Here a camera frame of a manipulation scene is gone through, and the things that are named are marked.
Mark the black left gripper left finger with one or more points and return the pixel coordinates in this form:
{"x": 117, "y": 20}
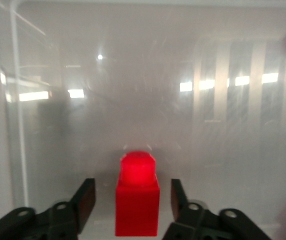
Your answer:
{"x": 65, "y": 215}

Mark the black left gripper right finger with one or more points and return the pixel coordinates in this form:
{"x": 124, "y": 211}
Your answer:
{"x": 195, "y": 220}

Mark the red toy block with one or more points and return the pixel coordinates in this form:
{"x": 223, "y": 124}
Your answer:
{"x": 136, "y": 195}

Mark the clear plastic storage box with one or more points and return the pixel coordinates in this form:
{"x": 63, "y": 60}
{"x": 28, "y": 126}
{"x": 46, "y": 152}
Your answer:
{"x": 143, "y": 87}

